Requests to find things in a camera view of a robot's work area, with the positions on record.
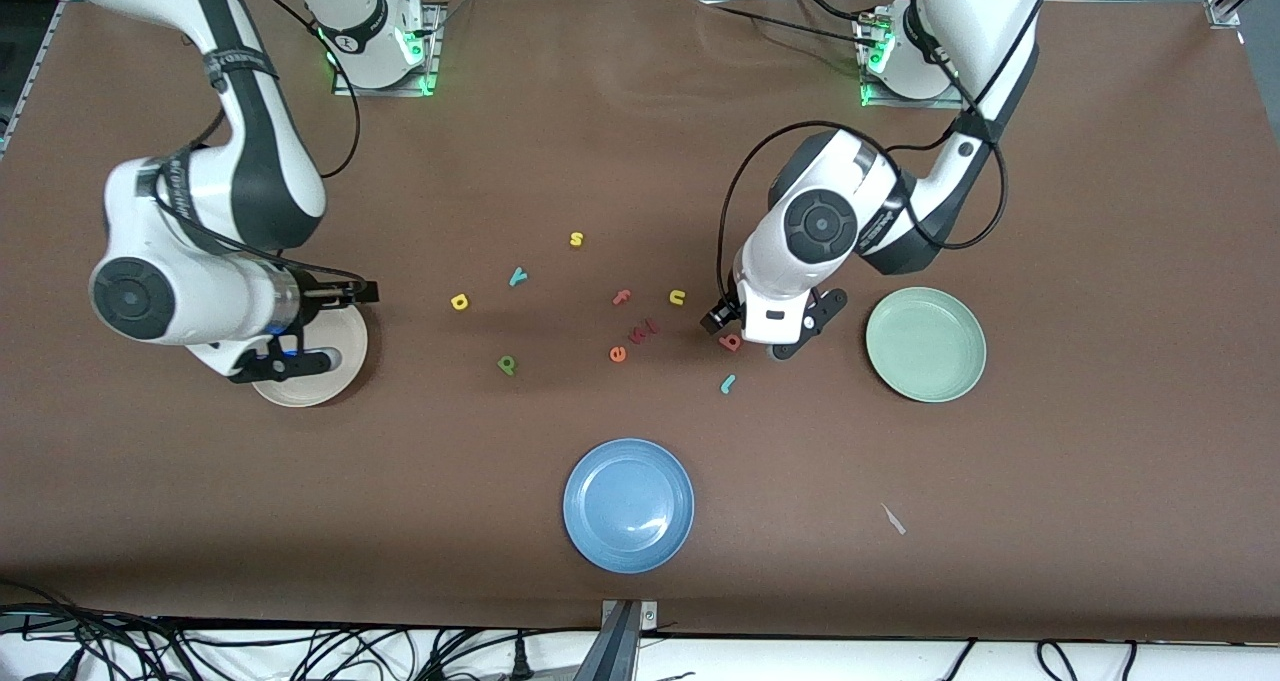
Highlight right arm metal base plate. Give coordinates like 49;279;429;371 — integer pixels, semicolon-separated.
332;3;444;98

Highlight blue plate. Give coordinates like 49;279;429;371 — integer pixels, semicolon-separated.
562;438;696;574

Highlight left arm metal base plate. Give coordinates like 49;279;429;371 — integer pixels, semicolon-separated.
856;13;966;110

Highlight beige brown plate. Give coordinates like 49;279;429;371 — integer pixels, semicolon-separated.
250;301;369;408

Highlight metal bracket plate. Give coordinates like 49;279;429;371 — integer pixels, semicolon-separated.
600;599;659;630

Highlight green plate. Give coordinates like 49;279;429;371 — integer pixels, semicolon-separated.
865;287;988;404

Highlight aluminium table edge rail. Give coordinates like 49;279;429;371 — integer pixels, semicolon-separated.
0;0;101;157

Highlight dark aluminium post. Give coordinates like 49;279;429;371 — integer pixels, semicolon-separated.
572;601;641;681

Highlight tangled black cables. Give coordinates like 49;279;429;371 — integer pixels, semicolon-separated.
0;579;601;681

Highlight brown table cover sheet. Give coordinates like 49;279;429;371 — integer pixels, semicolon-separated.
0;0;1280;644

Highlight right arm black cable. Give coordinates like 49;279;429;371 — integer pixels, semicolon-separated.
150;0;366;292

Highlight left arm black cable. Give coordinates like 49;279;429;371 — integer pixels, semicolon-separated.
716;0;1046;302

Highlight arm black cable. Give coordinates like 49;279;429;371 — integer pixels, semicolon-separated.
716;0;1046;302
150;0;366;292

